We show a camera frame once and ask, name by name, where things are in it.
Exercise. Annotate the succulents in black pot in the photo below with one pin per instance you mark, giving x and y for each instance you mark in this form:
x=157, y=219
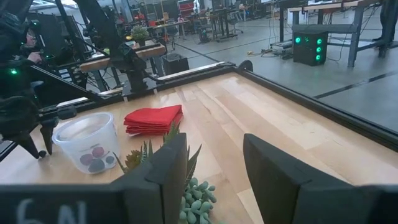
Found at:
x=199, y=202

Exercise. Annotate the small blueberry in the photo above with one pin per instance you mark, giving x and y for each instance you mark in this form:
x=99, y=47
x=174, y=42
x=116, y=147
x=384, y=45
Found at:
x=109, y=160
x=42, y=153

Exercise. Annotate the clear plastic tub container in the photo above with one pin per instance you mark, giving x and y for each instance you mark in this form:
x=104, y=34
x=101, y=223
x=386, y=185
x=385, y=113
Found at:
x=77, y=130

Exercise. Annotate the blackberry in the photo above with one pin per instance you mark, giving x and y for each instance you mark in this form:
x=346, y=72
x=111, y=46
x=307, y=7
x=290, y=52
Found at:
x=96, y=165

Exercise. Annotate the grey metal workbench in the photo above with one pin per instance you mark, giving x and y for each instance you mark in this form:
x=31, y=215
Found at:
x=323, y=28

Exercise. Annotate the black computer tower green lights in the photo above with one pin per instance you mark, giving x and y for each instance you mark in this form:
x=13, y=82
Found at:
x=309, y=48

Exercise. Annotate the folded red cloth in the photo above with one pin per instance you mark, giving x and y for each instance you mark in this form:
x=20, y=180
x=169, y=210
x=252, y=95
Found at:
x=152, y=119

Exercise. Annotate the black box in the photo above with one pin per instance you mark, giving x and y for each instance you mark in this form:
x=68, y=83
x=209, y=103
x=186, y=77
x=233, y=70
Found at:
x=175, y=63

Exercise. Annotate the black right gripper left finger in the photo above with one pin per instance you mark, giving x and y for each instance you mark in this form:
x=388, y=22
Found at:
x=161, y=193

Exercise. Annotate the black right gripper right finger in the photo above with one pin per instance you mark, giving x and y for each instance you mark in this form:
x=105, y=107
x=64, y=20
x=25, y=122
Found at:
x=286, y=193

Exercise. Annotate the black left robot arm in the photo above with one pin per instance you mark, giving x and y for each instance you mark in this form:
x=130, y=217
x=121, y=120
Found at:
x=133, y=68

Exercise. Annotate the black table frame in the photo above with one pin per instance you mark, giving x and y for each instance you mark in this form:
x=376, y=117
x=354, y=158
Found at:
x=342, y=115

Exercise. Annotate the wooden top bench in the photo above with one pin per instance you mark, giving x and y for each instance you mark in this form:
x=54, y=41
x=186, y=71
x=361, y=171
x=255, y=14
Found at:
x=149, y=51

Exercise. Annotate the person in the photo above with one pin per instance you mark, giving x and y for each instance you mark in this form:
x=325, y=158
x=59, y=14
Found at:
x=31, y=43

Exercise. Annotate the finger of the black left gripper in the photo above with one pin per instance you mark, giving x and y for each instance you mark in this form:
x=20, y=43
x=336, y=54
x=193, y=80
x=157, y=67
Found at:
x=25, y=141
x=48, y=130

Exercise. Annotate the small potted plant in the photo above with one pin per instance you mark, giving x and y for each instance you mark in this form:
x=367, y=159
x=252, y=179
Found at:
x=140, y=34

